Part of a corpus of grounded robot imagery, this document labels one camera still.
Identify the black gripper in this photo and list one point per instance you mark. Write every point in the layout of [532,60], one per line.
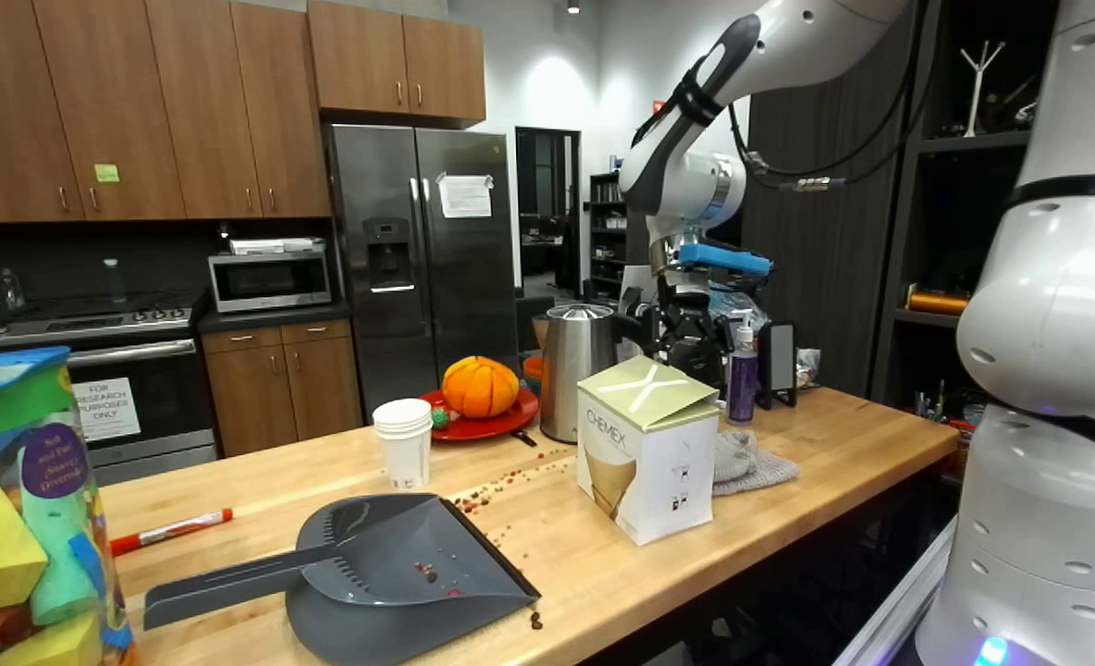
[696,312]

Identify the white coffee filter box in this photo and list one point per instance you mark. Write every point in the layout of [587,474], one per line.
[664,483]

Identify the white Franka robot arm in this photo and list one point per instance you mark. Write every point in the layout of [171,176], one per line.
[1053,520]

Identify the purple pump bottle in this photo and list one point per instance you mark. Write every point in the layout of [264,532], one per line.
[743,383]

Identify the stainless steel electric kettle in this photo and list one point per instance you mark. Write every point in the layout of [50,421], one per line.
[571,370]

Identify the grey knitted cloth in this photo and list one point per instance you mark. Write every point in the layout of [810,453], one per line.
[762,468]

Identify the orange pumpkin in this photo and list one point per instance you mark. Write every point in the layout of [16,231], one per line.
[478,386]

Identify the red plate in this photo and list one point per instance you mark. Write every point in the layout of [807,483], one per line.
[484,427]

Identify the orange item on shelf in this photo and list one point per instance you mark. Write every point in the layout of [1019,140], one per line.
[941,300]

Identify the white paper notice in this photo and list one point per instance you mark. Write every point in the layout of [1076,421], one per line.
[466,194]

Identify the stainless steel refrigerator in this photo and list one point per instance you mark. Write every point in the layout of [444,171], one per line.
[424,283]

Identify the grey plastic dustpan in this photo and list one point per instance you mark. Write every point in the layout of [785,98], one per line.
[387,578]

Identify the wooden base cabinet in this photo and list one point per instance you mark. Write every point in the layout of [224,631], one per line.
[281,383]

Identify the white pack on microwave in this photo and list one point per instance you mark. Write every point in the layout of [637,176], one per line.
[273,245]

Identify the silver microwave oven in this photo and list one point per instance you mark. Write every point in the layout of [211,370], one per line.
[264,283]

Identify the red marker pen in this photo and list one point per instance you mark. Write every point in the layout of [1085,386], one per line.
[171,528]

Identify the white paper on oven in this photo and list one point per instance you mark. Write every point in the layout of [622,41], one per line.
[109,410]

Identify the green sticky note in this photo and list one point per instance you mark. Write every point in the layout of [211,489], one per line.
[109,171]

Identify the black kitchen oven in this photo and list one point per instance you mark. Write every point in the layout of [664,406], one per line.
[79,346]

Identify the colourful foam blocks pack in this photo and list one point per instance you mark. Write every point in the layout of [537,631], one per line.
[31,532]

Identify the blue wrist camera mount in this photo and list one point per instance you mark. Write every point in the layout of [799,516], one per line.
[727,259]

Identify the wooden wall cabinets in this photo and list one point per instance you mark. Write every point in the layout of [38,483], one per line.
[202,98]

